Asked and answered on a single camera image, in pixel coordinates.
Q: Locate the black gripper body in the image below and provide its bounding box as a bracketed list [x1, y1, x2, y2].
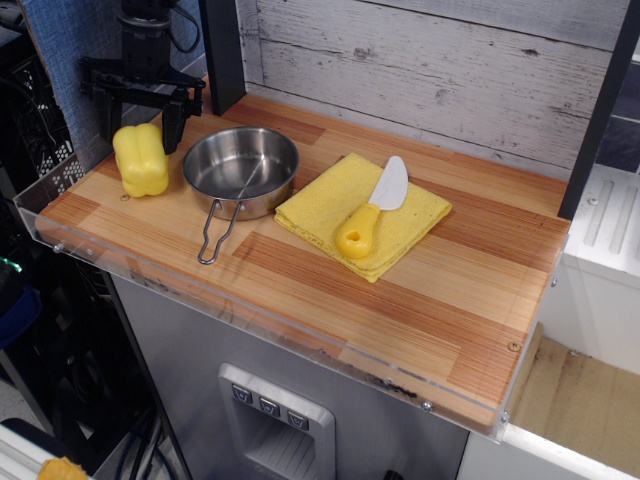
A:
[79, 17, 205, 117]

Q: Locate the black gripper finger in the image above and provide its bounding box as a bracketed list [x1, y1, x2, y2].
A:
[92, 85, 122, 142]
[162, 101, 188, 154]

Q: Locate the yellow plastic bell pepper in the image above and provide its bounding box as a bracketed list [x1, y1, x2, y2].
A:
[112, 123, 169, 198]

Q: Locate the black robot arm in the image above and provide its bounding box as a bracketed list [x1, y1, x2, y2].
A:
[79, 1, 206, 154]

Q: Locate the stainless steel pot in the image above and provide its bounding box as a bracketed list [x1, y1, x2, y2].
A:
[183, 126, 300, 265]

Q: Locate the blue fabric panel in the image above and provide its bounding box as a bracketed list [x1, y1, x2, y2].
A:
[18, 1, 207, 152]

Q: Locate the clear acrylic edge guard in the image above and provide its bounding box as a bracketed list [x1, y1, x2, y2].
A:
[15, 154, 569, 439]

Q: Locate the yellow folded cloth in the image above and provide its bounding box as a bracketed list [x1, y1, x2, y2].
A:
[275, 153, 452, 283]

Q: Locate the silver toy fridge cabinet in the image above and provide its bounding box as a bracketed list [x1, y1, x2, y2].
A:
[115, 278, 468, 479]

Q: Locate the silver water dispenser panel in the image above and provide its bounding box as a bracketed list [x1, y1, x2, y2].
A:
[218, 363, 337, 479]

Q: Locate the yellow object bottom corner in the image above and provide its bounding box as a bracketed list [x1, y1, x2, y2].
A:
[36, 457, 89, 480]

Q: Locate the white toy sink unit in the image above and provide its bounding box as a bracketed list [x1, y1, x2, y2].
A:
[459, 165, 639, 479]

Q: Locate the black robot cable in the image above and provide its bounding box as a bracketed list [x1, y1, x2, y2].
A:
[167, 0, 201, 55]

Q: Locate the black left vertical post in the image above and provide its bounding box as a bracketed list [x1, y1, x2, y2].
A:
[199, 0, 246, 115]

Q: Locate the black vertical post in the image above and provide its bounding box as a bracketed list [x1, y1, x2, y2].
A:
[557, 0, 639, 220]
[199, 0, 246, 115]

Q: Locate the toy knife yellow handle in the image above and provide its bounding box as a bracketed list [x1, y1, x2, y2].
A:
[336, 156, 409, 259]

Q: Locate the black right vertical post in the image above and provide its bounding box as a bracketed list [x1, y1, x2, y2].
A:
[557, 0, 639, 220]

